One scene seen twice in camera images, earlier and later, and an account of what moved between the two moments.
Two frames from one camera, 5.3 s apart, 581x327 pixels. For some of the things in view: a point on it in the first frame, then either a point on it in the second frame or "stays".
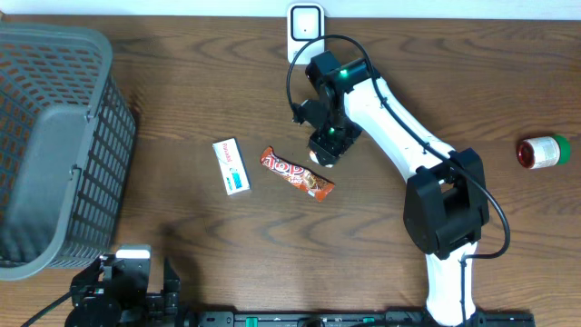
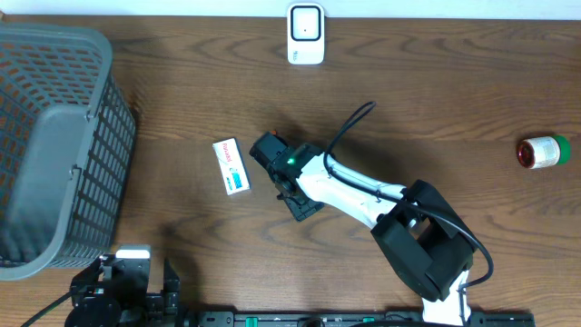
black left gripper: [155, 292] stays
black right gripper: [321, 146] to [300, 210]
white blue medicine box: [233, 166] stays
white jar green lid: [537, 153] stays
